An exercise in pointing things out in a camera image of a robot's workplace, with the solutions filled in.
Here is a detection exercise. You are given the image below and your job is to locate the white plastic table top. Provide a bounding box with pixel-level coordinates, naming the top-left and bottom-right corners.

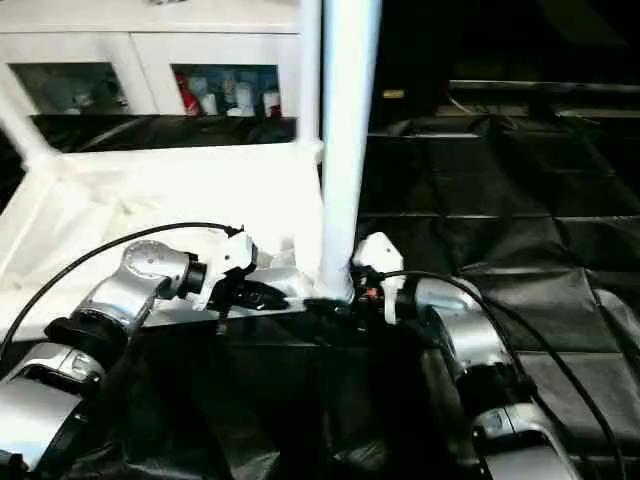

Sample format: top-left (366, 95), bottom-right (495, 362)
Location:
top-left (0, 139), bottom-right (362, 342)

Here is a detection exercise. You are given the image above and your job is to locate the long dark metal bar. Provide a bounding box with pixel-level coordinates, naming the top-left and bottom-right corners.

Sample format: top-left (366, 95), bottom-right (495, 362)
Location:
top-left (446, 78), bottom-right (640, 95)

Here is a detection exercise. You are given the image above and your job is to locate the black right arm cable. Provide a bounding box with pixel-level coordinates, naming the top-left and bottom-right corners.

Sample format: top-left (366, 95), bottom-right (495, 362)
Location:
top-left (368, 268), bottom-right (630, 480)

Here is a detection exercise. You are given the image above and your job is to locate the white glass-door cabinet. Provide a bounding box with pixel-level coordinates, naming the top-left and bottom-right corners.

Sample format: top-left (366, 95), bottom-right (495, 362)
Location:
top-left (0, 0), bottom-right (307, 120)

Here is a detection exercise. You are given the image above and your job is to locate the black shiny mat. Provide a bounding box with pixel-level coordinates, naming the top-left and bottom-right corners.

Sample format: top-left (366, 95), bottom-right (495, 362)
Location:
top-left (0, 112), bottom-right (640, 480)

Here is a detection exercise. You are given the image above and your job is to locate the red bottle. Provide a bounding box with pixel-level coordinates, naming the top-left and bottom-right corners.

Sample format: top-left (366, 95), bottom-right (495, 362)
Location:
top-left (173, 71), bottom-right (198, 117)

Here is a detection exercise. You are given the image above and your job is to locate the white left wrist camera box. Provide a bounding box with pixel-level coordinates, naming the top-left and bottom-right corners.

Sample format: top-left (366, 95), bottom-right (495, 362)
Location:
top-left (191, 231), bottom-right (260, 313)

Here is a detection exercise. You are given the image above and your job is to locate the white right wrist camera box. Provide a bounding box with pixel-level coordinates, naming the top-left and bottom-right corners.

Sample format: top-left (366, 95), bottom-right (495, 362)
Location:
top-left (350, 231), bottom-right (406, 325)

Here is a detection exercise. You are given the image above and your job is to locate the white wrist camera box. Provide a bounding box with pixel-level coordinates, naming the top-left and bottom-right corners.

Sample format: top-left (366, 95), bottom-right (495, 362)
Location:
top-left (191, 231), bottom-right (260, 313)
top-left (350, 231), bottom-right (406, 325)

